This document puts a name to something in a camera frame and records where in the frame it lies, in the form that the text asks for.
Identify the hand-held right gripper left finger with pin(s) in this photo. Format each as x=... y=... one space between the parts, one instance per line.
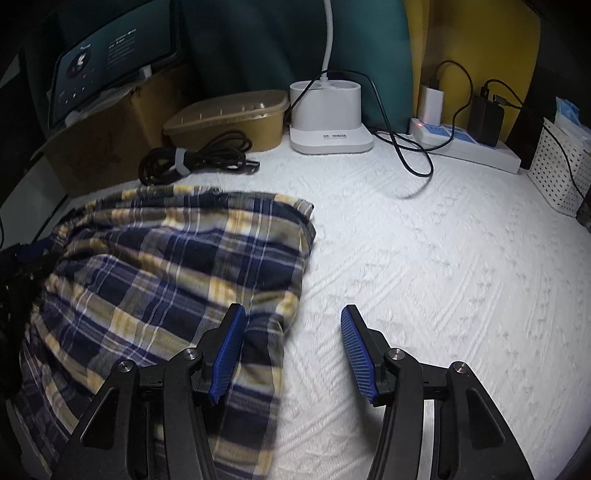
x=227 y=355

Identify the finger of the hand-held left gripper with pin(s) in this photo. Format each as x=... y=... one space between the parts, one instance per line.
x=34 y=251

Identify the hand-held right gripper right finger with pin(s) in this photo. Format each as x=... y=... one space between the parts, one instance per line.
x=360 y=355

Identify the blue yellow plaid shirt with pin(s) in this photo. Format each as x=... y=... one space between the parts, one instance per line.
x=138 y=277

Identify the brown cardboard box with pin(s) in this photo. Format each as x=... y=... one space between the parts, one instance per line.
x=106 y=147

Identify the white tablet stand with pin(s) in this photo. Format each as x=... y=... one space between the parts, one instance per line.
x=138 y=76

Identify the tablet with dark screen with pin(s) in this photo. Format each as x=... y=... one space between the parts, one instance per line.
x=115 y=46

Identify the brown lidded food container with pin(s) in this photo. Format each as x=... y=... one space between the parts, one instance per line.
x=226 y=122

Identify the white power strip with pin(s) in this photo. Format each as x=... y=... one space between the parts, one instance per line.
x=471 y=150

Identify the white desk lamp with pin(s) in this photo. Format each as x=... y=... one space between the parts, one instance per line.
x=323 y=115

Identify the white charger plug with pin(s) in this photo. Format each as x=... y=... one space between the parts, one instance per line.
x=431 y=105

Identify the white perforated basket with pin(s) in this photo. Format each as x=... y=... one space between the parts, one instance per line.
x=554 y=175

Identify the black charger plug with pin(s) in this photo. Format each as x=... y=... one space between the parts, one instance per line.
x=485 y=122

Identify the teal curtain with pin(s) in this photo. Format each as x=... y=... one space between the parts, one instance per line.
x=258 y=46

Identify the blue tissue pack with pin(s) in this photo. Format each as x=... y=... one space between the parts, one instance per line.
x=567 y=113

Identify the yellow curtain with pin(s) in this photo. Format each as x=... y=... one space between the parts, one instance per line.
x=461 y=37

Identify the dark window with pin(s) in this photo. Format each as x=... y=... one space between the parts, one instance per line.
x=563 y=46

